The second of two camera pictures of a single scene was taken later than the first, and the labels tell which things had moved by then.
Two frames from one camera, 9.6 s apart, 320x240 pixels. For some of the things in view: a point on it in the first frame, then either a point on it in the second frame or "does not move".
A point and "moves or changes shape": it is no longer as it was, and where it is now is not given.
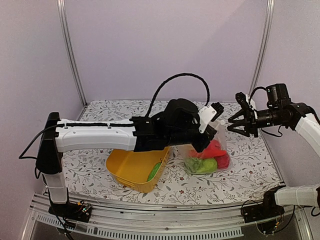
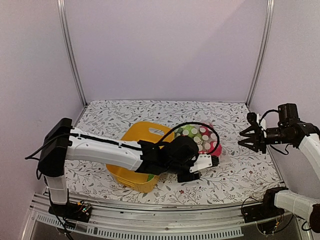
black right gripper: [251, 126] → [259, 141]
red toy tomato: [223, 161] moves or changes shape
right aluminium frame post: [255, 75] does not move
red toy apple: [213, 145] → [217, 151]
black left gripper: [200, 145] → [183, 179]
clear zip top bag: [215, 158] moves or changes shape
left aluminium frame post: [62, 7] does not move
